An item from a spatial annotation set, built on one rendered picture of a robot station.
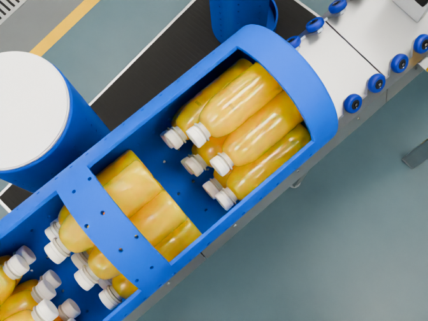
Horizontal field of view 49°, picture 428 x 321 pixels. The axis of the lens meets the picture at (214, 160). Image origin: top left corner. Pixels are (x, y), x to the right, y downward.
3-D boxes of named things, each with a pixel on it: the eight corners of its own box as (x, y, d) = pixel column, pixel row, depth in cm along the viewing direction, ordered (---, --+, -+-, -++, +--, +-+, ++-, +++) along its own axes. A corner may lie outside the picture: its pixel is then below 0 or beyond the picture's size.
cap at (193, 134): (205, 142, 86) (197, 148, 86) (192, 126, 86) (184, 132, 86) (207, 141, 82) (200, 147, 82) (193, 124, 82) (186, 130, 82)
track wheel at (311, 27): (328, 21, 110) (325, 14, 109) (314, 33, 109) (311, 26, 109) (318, 22, 114) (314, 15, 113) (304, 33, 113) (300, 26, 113)
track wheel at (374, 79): (385, 71, 105) (378, 68, 106) (370, 83, 104) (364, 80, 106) (388, 85, 108) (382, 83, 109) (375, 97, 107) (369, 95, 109)
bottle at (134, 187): (132, 152, 80) (37, 229, 78) (158, 183, 78) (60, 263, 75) (143, 166, 87) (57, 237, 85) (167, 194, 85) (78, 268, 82)
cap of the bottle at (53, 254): (48, 238, 79) (40, 245, 79) (60, 255, 77) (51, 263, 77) (58, 242, 82) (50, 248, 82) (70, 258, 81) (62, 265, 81)
